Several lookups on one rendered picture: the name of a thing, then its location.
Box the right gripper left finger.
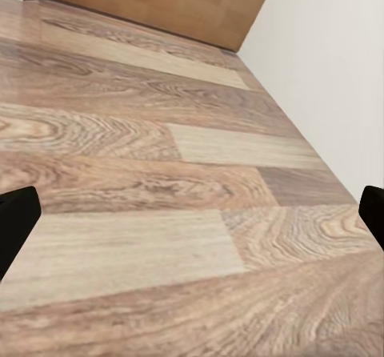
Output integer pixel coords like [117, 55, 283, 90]
[0, 186, 42, 281]

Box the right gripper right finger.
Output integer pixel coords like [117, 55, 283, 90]
[358, 185, 384, 249]

